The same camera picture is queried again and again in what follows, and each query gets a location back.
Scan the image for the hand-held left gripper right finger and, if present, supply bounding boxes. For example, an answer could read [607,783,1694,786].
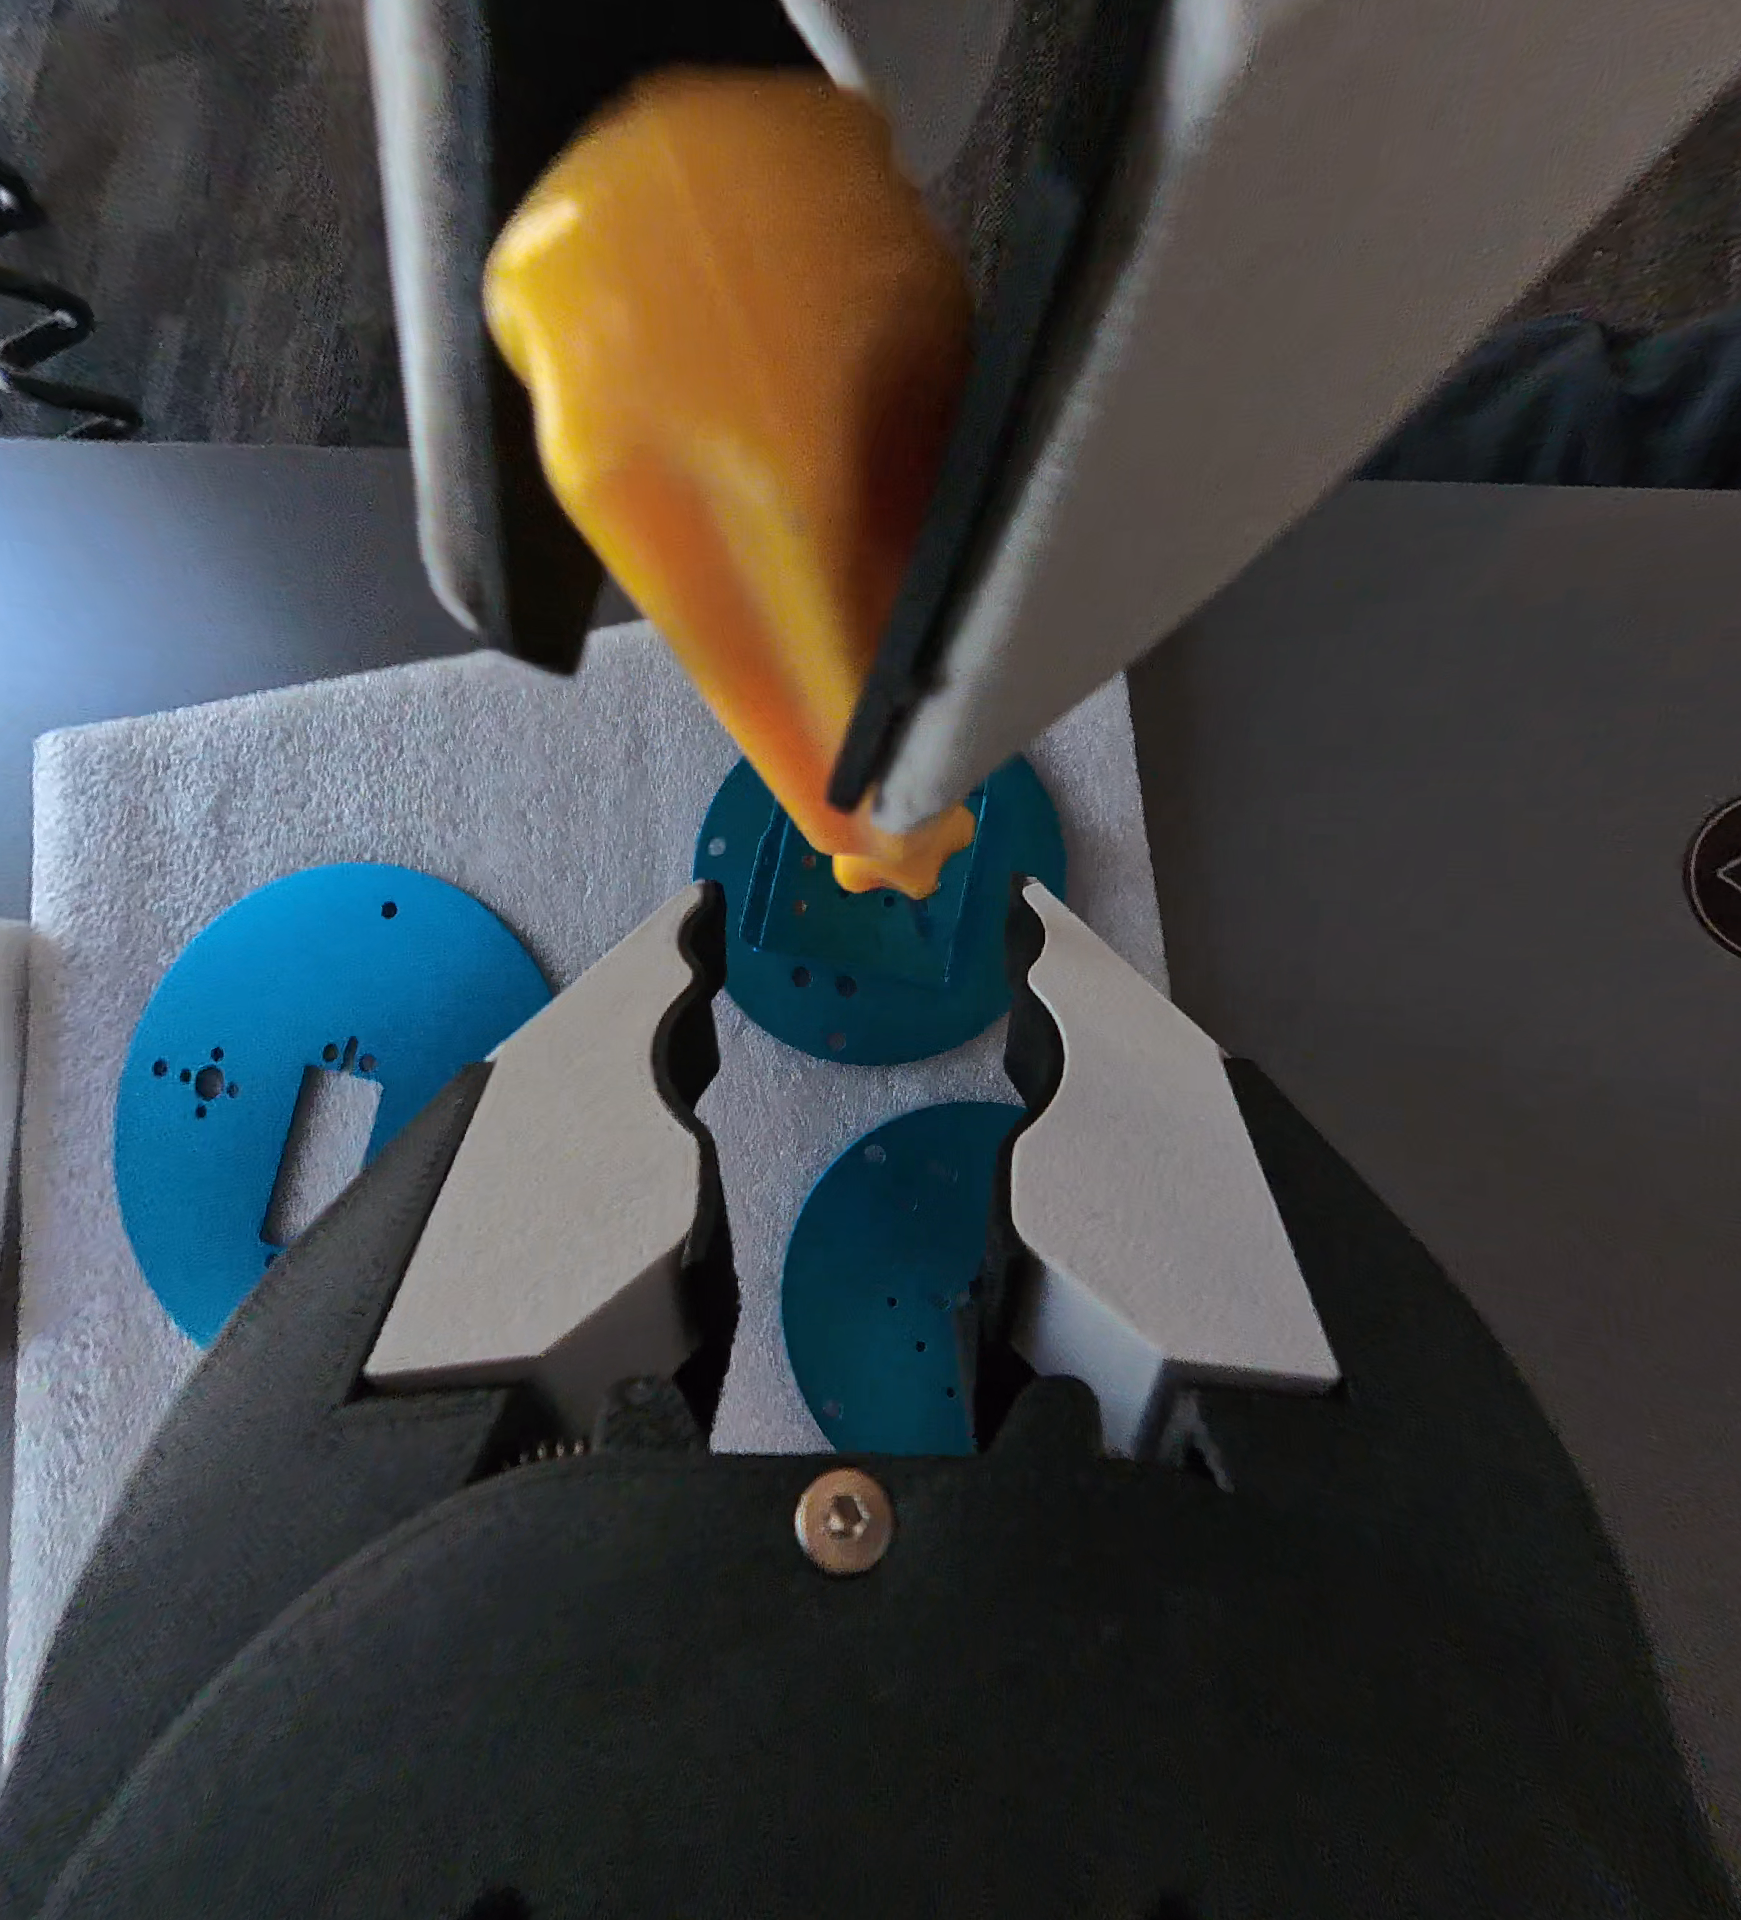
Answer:
[982,879,1341,1457]

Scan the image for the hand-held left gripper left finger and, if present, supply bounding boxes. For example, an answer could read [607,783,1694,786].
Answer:
[361,883,729,1450]

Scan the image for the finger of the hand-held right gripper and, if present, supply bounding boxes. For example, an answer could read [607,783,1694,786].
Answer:
[784,0,1741,836]
[368,0,812,677]

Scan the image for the yellow handled screwdriver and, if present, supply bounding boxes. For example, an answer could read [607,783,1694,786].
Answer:
[483,67,982,901]

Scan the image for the blue perforated mounting disc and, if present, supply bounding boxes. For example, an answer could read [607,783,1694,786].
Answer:
[692,750,1071,1065]

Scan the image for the blue metal bracket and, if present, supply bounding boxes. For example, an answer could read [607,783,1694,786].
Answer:
[726,771,1014,993]

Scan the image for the small blue metal disc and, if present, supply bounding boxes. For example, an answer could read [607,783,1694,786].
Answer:
[780,1102,1030,1457]

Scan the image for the dark pants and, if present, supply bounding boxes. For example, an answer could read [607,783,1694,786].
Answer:
[1358,285,1741,497]

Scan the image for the blue disc with rectangular cutout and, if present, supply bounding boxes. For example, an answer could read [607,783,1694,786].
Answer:
[114,863,559,1351]

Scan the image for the white foam sheet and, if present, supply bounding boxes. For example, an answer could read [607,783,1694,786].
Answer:
[2,622,1188,1772]

